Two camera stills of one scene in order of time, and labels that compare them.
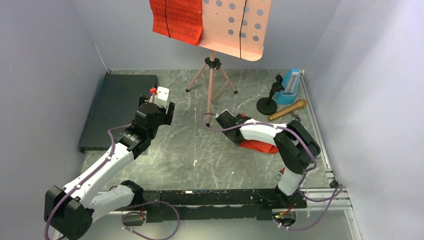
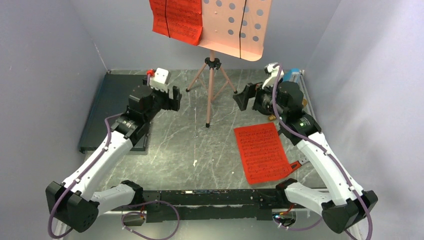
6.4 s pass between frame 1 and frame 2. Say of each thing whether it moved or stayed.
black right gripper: moved
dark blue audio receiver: stayed
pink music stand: stayed
